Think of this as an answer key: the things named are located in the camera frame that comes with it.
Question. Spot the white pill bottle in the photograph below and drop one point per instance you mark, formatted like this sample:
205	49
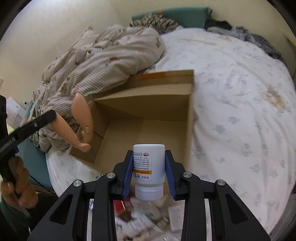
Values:
149	171

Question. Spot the person's left hand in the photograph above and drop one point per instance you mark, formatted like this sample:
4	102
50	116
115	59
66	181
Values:
23	194

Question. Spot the green pillow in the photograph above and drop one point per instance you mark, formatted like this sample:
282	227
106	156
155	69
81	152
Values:
188	17

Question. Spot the brown cardboard box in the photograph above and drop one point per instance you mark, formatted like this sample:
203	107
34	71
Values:
153	108

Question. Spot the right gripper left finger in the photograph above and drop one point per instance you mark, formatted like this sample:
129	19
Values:
123	171

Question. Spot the beige patterned blanket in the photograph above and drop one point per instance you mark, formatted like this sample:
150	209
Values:
94	64

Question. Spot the dark clothes pile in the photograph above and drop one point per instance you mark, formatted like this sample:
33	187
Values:
239	32

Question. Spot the white floral bed sheet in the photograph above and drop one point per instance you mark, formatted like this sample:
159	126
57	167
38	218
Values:
244	122

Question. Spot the leopard print cloth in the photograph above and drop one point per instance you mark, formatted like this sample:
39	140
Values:
160	23

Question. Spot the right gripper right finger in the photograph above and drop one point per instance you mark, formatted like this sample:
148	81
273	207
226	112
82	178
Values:
174	176

